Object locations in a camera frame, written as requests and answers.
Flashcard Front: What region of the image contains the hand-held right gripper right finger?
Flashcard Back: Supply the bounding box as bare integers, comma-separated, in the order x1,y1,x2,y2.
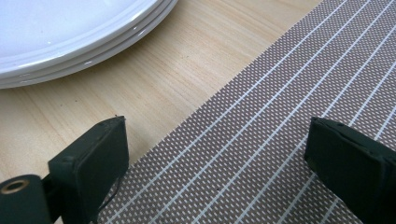
304,116,396,224

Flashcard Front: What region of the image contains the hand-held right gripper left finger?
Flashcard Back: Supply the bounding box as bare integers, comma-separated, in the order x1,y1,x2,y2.
48,115,130,224

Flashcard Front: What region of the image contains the white plate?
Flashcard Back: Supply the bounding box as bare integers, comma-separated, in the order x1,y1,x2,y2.
0,0,172,82
0,0,163,74

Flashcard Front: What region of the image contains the stack of white plates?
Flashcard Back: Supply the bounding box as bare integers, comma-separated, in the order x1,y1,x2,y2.
0,0,179,91

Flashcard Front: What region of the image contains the grey striped placemat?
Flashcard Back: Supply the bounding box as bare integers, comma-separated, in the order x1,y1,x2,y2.
92,0,396,224

